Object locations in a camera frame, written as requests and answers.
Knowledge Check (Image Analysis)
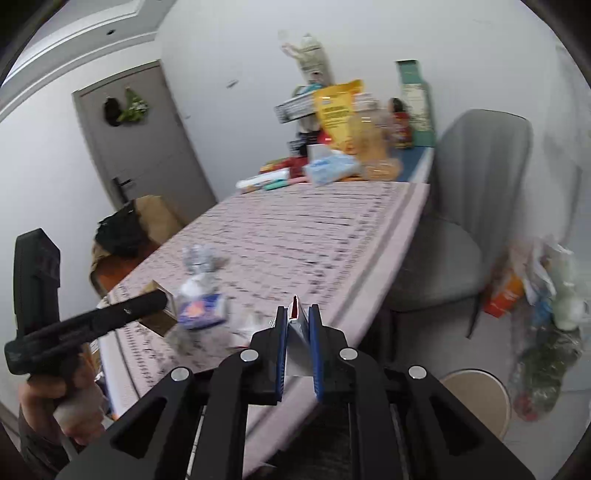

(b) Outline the red tin can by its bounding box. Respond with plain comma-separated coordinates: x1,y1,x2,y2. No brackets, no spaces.
388,98,414,149

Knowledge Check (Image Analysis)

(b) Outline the yellow snack bag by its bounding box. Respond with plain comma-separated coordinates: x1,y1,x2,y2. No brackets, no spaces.
313,80,365,155

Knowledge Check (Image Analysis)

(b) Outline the grey upholstered chair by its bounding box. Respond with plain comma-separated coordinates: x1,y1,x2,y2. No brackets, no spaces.
383,109,535,341

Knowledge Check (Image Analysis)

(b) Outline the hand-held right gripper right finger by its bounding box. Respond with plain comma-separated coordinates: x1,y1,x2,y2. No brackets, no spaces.
308,304,550,480

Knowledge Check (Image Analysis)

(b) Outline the grey door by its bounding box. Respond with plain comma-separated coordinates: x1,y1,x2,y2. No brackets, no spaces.
71,60,218,217

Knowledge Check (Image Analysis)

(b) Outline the blue tissue pack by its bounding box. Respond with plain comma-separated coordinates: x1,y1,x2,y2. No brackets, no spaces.
305,152,362,186

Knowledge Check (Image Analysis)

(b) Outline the blue snack wrapper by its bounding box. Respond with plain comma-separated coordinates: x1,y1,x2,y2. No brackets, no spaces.
178,293,228,330

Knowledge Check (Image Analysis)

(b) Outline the small white wrapper piece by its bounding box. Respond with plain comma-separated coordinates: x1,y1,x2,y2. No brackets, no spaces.
285,295,315,378

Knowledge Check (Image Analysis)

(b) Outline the black wire basket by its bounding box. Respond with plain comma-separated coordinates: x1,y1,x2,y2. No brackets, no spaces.
274,90,324,125

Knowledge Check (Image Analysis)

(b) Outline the black door handle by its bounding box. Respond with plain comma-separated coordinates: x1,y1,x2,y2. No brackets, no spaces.
113,178,136,205

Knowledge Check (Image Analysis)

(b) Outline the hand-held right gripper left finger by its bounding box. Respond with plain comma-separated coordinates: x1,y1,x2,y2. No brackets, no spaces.
55,305,289,480

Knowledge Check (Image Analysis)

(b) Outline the person's left hand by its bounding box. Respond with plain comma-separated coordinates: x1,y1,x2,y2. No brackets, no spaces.
19,354,110,446

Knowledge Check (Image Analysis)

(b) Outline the black cap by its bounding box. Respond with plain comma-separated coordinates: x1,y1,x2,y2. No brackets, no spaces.
102,96,123,126

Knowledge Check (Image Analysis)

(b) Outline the tall green box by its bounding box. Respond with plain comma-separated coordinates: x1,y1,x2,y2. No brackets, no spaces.
394,60,436,147

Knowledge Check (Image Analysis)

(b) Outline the red snack packet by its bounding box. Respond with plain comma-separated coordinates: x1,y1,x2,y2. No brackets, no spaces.
261,157,308,174

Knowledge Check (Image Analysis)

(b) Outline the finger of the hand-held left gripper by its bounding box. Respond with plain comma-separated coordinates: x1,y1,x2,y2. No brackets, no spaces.
46,292,169,337

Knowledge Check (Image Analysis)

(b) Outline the white tube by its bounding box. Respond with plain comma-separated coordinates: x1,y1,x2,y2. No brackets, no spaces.
235,168,291,190

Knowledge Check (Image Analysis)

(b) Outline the orange paper bag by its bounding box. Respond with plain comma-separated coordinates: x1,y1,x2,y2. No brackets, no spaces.
482,272,526,319

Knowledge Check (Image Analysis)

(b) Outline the clear plastic jar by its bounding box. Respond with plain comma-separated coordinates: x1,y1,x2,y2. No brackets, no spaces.
346,104,403,182

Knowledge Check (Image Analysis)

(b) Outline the green plush toy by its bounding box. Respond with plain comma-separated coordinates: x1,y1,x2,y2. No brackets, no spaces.
117,88,152,123

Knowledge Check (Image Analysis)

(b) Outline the blue table mat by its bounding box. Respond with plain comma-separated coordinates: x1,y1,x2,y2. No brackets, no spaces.
397,147,435,184

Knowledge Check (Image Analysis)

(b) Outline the white tote bag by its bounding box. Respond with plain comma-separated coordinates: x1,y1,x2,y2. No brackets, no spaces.
279,32,334,88

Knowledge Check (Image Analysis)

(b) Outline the clear bag of green vegetables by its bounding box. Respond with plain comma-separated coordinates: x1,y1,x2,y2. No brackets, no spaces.
508,323,584,422

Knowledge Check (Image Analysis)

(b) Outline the clear plastic wrapper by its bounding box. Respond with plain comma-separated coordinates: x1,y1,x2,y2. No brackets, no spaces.
179,244,230,298

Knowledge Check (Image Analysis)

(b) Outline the black cloth bag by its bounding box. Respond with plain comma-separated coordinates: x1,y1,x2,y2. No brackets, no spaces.
95,200,148,259

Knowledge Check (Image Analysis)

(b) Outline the small cardboard box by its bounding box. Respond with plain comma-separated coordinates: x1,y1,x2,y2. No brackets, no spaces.
141,280,178,337

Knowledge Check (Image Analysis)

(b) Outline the beige waste bin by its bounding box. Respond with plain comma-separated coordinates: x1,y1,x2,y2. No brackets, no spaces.
438,369,512,440

